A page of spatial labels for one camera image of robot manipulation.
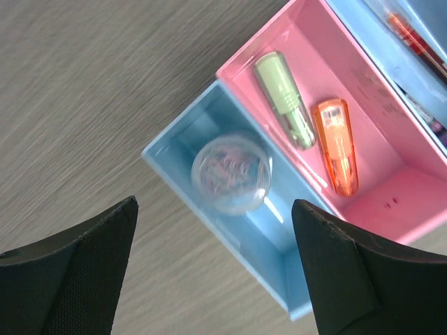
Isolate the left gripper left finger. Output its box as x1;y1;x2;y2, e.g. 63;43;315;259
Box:
1;196;138;334

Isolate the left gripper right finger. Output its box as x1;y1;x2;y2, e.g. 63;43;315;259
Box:
292;200;446;334

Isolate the light blue front bin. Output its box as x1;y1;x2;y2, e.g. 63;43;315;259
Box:
142;81;327;320

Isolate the light blue bin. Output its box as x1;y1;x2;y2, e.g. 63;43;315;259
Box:
324;0;447;158
142;81;327;320

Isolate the clear paperclip jar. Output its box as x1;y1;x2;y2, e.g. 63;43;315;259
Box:
191;132;272;216

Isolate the pink plastic bin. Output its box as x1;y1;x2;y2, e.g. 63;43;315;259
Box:
215;0;447;246

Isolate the green mini highlighter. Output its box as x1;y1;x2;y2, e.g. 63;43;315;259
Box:
254;51;316;150

